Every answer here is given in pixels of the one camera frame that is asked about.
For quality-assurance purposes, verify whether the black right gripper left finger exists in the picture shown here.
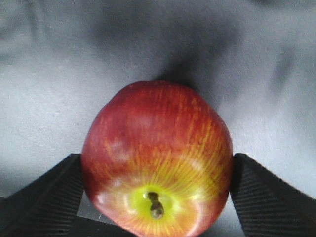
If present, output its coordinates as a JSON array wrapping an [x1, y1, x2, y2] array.
[[0, 154, 132, 237]]

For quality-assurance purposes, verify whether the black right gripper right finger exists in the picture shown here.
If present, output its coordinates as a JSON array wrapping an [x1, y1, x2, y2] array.
[[230, 153, 316, 237]]

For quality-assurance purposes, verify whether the dark red apple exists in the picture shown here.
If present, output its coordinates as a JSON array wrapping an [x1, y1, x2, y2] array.
[[81, 81, 233, 237]]

